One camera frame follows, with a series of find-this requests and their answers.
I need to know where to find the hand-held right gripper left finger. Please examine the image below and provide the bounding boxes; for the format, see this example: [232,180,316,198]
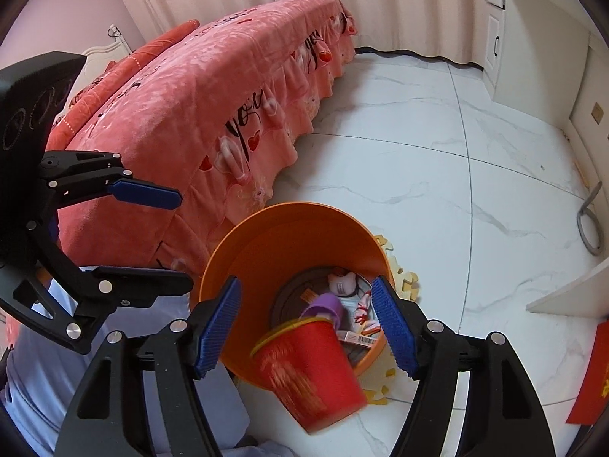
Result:
[54,276,243,457]

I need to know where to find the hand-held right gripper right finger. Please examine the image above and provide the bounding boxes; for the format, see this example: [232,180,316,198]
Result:
[370,276,557,457]

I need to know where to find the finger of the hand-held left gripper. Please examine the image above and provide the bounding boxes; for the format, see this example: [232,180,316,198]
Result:
[40,150,183,211]
[0,221,194,355]

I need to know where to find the slim tan box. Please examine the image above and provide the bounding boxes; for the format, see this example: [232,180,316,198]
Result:
[339,328,382,346]

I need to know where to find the white cat plush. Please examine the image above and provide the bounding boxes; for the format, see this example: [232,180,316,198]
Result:
[327,270,363,296]

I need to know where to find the purple plastic cup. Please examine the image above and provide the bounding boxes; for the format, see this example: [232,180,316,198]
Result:
[300,294,344,332]

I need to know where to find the red paper cup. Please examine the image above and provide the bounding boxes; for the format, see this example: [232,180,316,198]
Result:
[250,316,368,436]

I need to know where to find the orange plastic bin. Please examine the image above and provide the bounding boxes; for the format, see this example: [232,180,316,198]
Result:
[199,202,395,391]

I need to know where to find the white carved headboard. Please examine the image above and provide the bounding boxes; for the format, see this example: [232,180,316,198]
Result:
[81,24,132,77]

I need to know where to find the pink heart printed bedspread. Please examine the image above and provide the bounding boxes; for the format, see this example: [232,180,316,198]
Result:
[0,0,360,344]

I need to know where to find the folded pink quilt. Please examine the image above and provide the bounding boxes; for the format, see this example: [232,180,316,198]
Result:
[45,19,201,153]

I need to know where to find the person's light blue clothing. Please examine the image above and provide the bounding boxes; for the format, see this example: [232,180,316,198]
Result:
[0,267,296,457]

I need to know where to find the red paper with gold print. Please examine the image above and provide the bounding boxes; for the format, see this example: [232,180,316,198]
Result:
[566,321,609,427]

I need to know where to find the cream pleated curtain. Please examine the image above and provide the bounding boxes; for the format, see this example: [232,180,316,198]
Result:
[102,0,538,66]

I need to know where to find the grey hose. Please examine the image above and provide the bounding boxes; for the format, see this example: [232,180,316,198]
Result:
[576,183,603,256]

